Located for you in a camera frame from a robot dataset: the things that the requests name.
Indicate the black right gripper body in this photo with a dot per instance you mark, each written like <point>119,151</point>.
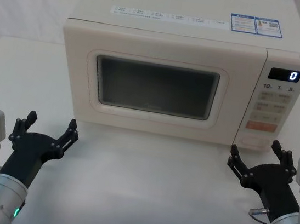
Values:
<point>275,186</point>

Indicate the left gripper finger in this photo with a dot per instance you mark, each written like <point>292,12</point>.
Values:
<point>20,128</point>
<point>66,141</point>

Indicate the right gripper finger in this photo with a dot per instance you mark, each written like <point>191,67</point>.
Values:
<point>238,165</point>
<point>284,160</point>

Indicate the cream microwave oven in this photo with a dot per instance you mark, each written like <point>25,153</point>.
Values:
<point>164,26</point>

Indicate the cream oven door with window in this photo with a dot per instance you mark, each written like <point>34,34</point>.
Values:
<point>74,80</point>

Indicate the oven control panel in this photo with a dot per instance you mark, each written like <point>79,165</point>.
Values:
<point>273,111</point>

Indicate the blue bordered label sticker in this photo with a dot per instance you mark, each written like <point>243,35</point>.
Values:
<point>256,25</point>

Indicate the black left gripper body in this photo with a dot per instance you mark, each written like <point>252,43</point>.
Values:
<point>28,151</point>

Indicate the long white label strip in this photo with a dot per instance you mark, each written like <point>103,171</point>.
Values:
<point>168,16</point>

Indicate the white table cloth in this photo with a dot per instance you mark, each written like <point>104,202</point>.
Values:
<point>142,188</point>

